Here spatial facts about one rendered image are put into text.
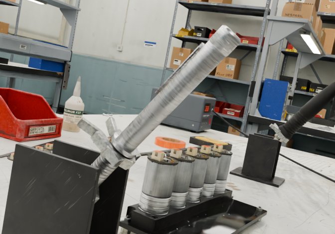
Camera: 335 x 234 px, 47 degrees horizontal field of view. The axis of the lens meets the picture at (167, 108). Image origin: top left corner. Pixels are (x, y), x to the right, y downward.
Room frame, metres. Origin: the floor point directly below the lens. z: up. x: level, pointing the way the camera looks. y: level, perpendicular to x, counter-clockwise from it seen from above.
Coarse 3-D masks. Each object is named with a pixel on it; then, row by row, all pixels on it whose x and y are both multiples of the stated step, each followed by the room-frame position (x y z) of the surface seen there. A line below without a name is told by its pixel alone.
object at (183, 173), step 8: (176, 168) 0.32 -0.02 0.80; (184, 168) 0.32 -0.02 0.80; (176, 176) 0.32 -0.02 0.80; (184, 176) 0.32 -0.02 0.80; (176, 184) 0.32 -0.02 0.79; (184, 184) 0.32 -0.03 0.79; (176, 192) 0.32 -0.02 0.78; (184, 192) 0.32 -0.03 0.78; (176, 200) 0.32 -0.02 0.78; (184, 200) 0.32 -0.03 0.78
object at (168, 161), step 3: (150, 156) 0.30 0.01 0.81; (165, 156) 0.31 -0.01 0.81; (150, 159) 0.30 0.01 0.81; (153, 159) 0.29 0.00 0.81; (165, 159) 0.30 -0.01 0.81; (168, 159) 0.31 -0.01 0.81; (171, 159) 0.30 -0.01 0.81; (174, 159) 0.31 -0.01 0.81; (159, 162) 0.29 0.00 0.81; (162, 162) 0.29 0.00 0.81; (165, 162) 0.29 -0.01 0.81; (168, 162) 0.29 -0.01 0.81; (171, 162) 0.30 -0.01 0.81; (174, 162) 0.30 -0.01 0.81; (177, 162) 0.30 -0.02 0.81
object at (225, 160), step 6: (222, 150) 0.40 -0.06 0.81; (222, 156) 0.39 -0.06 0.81; (228, 156) 0.39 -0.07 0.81; (222, 162) 0.39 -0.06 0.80; (228, 162) 0.39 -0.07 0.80; (222, 168) 0.39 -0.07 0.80; (228, 168) 0.39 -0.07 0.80; (222, 174) 0.39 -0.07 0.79; (216, 180) 0.39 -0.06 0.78; (222, 180) 0.39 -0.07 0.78; (216, 186) 0.39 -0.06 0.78; (222, 186) 0.39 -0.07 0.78; (216, 192) 0.39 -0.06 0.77; (222, 192) 0.39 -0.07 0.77
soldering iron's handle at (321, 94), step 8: (328, 88) 0.56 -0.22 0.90; (320, 96) 0.56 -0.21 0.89; (328, 96) 0.56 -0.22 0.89; (312, 104) 0.56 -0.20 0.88; (320, 104) 0.56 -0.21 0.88; (304, 112) 0.57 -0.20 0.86; (312, 112) 0.56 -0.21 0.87; (288, 120) 0.58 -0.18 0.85; (296, 120) 0.57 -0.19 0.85; (304, 120) 0.57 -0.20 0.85; (280, 128) 0.58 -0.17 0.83; (288, 128) 0.57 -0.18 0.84; (296, 128) 0.57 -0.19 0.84; (288, 136) 0.58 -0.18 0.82
